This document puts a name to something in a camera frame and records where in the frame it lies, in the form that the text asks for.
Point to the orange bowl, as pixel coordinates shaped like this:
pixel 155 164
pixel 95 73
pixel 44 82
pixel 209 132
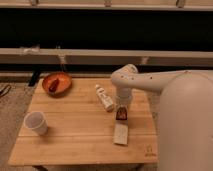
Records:
pixel 65 83

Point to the white tube bottle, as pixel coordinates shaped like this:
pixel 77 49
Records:
pixel 104 98

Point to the long wooden bench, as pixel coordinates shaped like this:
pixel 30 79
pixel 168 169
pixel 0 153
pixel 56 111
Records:
pixel 105 57

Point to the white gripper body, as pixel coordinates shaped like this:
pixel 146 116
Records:
pixel 123 96

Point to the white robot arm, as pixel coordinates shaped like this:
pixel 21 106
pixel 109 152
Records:
pixel 185 116

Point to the red object in bowl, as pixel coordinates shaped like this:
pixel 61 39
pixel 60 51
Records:
pixel 54 85

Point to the wooden table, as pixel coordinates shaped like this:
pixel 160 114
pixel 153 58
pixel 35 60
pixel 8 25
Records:
pixel 80 131

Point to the white sponge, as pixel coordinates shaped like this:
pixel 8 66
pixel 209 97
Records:
pixel 121 133

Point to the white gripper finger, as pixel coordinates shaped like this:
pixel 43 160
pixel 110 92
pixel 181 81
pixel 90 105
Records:
pixel 117 108
pixel 127 112

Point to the white paper cup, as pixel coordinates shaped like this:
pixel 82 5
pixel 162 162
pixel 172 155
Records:
pixel 36 122

